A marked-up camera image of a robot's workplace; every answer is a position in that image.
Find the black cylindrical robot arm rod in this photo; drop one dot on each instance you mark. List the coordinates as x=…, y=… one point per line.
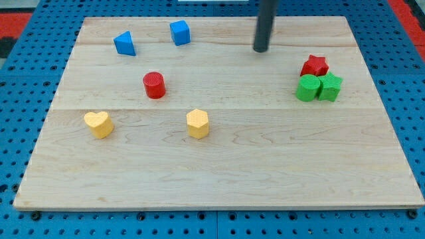
x=264, y=25

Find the yellow hexagon block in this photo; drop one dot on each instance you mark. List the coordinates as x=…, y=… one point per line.
x=198, y=124

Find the light wooden board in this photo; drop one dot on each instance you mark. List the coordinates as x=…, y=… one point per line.
x=266, y=149

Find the red cylinder block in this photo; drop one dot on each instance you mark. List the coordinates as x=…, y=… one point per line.
x=154, y=85

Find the blue cube block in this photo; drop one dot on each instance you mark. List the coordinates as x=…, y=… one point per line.
x=180, y=32

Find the green cylinder block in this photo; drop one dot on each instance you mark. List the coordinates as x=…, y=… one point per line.
x=308, y=87

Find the yellow heart block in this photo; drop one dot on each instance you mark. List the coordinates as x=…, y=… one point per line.
x=100, y=124

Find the blue triangular prism block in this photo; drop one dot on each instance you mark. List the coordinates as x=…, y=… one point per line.
x=124, y=44

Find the red star block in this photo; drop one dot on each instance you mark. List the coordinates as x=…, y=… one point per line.
x=315, y=65

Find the green star block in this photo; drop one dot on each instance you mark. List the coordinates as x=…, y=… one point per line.
x=330, y=87

